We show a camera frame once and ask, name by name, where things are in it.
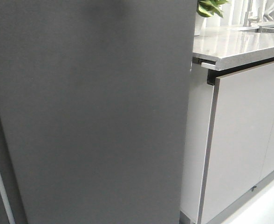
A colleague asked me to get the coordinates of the left grey cabinet door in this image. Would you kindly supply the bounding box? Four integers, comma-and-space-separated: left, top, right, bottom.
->
201, 62, 274, 224

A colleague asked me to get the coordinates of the white cabinet side panel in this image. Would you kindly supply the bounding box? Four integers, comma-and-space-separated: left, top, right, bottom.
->
180, 63, 213, 222

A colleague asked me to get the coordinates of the white plant pot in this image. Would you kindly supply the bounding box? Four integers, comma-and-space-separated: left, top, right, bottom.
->
194, 13, 205, 36

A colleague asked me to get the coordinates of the grey kitchen countertop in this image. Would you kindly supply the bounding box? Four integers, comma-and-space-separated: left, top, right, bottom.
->
192, 27, 274, 71

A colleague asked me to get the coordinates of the green potted plant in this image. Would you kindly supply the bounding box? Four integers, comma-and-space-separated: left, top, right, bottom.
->
196, 0, 229, 18

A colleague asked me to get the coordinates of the steel kitchen faucet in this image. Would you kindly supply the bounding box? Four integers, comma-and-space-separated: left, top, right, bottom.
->
243, 0, 260, 27

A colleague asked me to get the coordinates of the sink drain tray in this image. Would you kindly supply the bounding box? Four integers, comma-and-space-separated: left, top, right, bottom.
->
256, 23, 274, 34

